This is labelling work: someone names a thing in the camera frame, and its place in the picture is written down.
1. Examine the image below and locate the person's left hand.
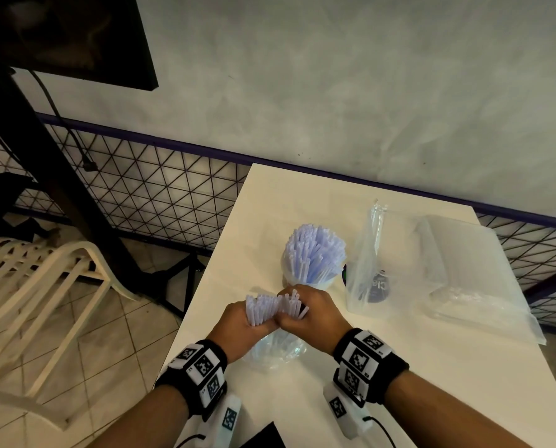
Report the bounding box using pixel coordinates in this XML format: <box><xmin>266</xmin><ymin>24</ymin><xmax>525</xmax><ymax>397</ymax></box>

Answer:
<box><xmin>206</xmin><ymin>301</ymin><xmax>279</xmax><ymax>365</ymax></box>

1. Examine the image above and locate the person's right hand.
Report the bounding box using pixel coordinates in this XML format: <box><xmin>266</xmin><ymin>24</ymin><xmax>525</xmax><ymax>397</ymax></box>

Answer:
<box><xmin>277</xmin><ymin>284</ymin><xmax>354</xmax><ymax>356</ymax></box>

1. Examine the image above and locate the bundle of white straws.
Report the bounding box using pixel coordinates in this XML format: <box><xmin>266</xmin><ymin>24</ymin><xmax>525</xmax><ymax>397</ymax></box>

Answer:
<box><xmin>245</xmin><ymin>294</ymin><xmax>283</xmax><ymax>327</ymax></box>

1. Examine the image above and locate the handful of white straws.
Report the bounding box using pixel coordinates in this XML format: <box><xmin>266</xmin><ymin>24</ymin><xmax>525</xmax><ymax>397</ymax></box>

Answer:
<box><xmin>277</xmin><ymin>289</ymin><xmax>310</xmax><ymax>321</ymax></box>

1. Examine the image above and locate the clear plastic bag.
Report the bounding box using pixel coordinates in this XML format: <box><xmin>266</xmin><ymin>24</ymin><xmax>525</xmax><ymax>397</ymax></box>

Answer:
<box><xmin>245</xmin><ymin>330</ymin><xmax>308</xmax><ymax>374</ymax></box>

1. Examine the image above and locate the clear plastic cup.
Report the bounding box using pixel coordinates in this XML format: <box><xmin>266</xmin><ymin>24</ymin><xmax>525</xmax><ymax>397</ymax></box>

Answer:
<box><xmin>280</xmin><ymin>246</ymin><xmax>349</xmax><ymax>293</ymax></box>

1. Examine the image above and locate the cluster of white straws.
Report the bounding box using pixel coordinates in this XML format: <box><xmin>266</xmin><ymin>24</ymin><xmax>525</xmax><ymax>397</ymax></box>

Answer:
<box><xmin>285</xmin><ymin>223</ymin><xmax>348</xmax><ymax>283</ymax></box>

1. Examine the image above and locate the pack of straws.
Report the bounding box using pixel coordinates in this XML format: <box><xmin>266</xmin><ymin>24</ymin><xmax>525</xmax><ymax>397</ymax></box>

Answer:
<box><xmin>415</xmin><ymin>214</ymin><xmax>547</xmax><ymax>347</ymax></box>

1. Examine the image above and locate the person's right forearm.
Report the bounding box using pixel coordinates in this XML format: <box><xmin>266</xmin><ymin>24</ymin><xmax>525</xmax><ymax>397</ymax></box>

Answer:
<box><xmin>385</xmin><ymin>370</ymin><xmax>533</xmax><ymax>448</ymax></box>

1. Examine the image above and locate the person's left forearm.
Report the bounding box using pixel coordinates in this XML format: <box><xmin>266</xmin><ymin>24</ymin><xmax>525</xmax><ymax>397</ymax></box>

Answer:
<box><xmin>89</xmin><ymin>385</ymin><xmax>190</xmax><ymax>448</ymax></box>

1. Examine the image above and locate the clear acrylic sign stand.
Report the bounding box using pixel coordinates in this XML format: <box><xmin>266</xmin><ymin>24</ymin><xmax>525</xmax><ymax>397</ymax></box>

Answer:
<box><xmin>345</xmin><ymin>200</ymin><xmax>400</xmax><ymax>319</ymax></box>

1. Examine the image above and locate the black flat object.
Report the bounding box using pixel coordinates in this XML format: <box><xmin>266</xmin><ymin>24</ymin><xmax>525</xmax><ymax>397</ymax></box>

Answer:
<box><xmin>240</xmin><ymin>421</ymin><xmax>288</xmax><ymax>448</ymax></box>

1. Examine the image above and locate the white plastic chair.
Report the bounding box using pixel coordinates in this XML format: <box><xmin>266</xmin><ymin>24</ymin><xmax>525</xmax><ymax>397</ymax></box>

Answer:
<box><xmin>0</xmin><ymin>236</ymin><xmax>141</xmax><ymax>432</ymax></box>

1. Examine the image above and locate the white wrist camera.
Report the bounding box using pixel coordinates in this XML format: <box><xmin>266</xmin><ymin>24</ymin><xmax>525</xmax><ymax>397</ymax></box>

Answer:
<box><xmin>323</xmin><ymin>385</ymin><xmax>374</xmax><ymax>439</ymax></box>
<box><xmin>198</xmin><ymin>394</ymin><xmax>242</xmax><ymax>448</ymax></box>

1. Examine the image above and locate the purple framed wire mesh fence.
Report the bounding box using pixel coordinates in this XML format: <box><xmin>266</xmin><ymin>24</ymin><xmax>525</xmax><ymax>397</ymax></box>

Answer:
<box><xmin>0</xmin><ymin>112</ymin><xmax>556</xmax><ymax>339</ymax></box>

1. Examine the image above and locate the black television cable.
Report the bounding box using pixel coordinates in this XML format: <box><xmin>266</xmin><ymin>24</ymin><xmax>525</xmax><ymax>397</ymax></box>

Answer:
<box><xmin>28</xmin><ymin>69</ymin><xmax>97</xmax><ymax>173</ymax></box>

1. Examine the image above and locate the dark wooden post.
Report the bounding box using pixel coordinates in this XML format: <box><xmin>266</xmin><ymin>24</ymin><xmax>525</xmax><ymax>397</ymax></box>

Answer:
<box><xmin>0</xmin><ymin>65</ymin><xmax>209</xmax><ymax>319</ymax></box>

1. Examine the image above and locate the black wall television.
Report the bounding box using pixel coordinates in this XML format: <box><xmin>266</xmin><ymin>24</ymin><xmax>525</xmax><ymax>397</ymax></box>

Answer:
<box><xmin>0</xmin><ymin>0</ymin><xmax>160</xmax><ymax>93</ymax></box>

